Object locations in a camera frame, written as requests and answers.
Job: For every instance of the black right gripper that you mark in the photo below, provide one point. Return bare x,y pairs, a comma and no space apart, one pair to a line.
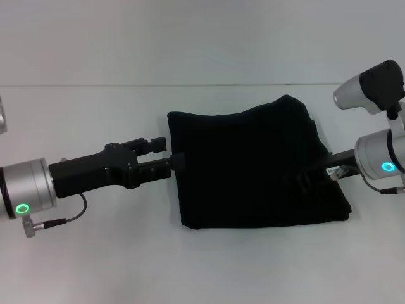
343,163

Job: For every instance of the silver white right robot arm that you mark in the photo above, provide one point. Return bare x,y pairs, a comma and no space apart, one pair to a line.
383,155

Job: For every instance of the black shirt with FREE print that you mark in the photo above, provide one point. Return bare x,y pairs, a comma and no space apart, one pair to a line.
253,164

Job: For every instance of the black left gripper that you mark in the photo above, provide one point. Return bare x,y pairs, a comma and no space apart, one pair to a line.
91,172

